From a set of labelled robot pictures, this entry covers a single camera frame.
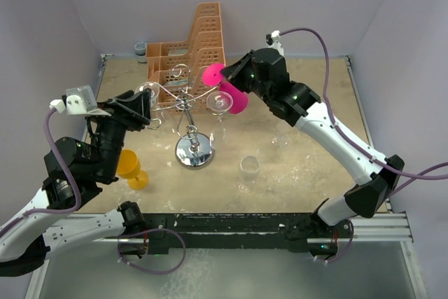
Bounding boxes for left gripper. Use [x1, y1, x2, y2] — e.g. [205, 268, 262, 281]
[89, 87, 152, 180]

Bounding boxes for pink plastic goblet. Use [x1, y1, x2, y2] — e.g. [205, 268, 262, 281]
[202, 63, 249, 115]

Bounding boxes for clear wine glass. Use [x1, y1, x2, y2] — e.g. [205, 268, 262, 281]
[134, 81, 162, 111]
[272, 134, 289, 148]
[236, 155, 260, 193]

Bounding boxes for clear champagne flute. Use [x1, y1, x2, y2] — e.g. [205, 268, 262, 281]
[206, 91, 233, 151]

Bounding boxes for clear back wine glass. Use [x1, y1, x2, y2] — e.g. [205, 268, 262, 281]
[272, 134, 289, 148]

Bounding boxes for clear front wine glass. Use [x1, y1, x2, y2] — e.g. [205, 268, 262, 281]
[236, 155, 260, 193]

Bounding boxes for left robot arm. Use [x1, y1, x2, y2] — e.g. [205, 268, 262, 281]
[1, 85, 151, 277]

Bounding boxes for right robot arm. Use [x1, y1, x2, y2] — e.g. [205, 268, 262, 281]
[220, 48, 404, 237]

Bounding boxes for chrome wine glass rack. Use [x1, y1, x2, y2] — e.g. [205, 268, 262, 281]
[151, 64, 220, 169]

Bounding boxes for orange plastic file organizer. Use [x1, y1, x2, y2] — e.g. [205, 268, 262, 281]
[146, 2, 225, 110]

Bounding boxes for small grey cap bottle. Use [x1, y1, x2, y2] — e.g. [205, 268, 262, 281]
[134, 41, 147, 64]

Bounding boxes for yellow plastic goblet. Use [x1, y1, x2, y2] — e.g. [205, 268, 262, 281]
[116, 149, 149, 190]

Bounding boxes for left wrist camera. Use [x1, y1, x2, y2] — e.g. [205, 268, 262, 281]
[49, 85, 111, 117]

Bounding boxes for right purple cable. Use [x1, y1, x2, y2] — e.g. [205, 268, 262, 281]
[279, 27, 448, 197]

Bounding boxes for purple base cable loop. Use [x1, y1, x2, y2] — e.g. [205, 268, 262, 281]
[117, 227, 187, 274]

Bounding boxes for black base frame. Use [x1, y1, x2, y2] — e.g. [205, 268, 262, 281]
[111, 200, 353, 254]

